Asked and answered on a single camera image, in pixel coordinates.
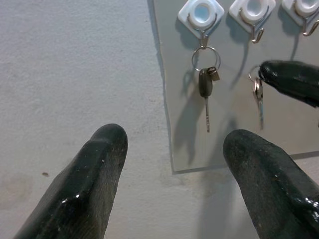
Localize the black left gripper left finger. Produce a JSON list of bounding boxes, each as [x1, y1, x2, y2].
[[12, 123, 129, 239]]

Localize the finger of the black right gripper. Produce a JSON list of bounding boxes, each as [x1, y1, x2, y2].
[[265, 82, 319, 108], [258, 60, 319, 99]]

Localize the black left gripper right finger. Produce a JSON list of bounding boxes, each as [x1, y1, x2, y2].
[[222, 128, 319, 239]]

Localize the silver keys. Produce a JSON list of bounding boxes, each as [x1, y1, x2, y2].
[[248, 65, 265, 130]]

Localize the dark-headed key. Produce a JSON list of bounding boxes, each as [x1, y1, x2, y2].
[[191, 46, 222, 133]]

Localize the clear acrylic hook board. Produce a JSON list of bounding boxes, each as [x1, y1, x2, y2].
[[152, 0, 319, 175]]

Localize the white adhesive wall hook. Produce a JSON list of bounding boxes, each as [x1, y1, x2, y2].
[[281, 0, 319, 37], [177, 0, 225, 48], [228, 0, 277, 44]]

